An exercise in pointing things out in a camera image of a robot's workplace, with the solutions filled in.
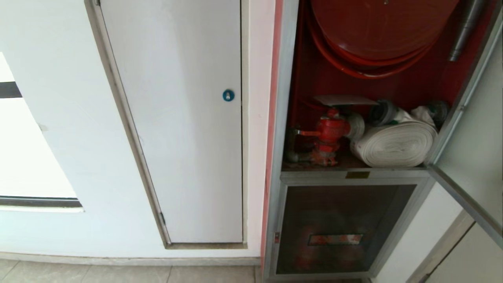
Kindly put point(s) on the glass lower cabinet door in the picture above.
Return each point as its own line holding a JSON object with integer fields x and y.
{"x": 338, "y": 228}

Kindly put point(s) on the window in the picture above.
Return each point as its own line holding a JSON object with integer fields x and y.
{"x": 23, "y": 157}

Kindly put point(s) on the red fire hydrant valve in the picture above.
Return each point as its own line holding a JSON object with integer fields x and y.
{"x": 328, "y": 135}

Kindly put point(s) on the inspection card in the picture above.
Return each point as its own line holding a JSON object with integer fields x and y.
{"x": 344, "y": 100}

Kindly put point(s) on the metal fire hydrant cabinet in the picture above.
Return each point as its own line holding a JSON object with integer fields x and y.
{"x": 281, "y": 118}

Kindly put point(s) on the blue round door lock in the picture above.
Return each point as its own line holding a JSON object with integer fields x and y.
{"x": 228, "y": 95}

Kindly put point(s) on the open glass cabinet door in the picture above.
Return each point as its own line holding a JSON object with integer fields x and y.
{"x": 471, "y": 149}

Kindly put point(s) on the white utility door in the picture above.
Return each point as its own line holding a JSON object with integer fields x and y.
{"x": 177, "y": 137}

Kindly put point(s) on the small brass plate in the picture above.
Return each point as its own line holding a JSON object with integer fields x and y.
{"x": 357, "y": 175}

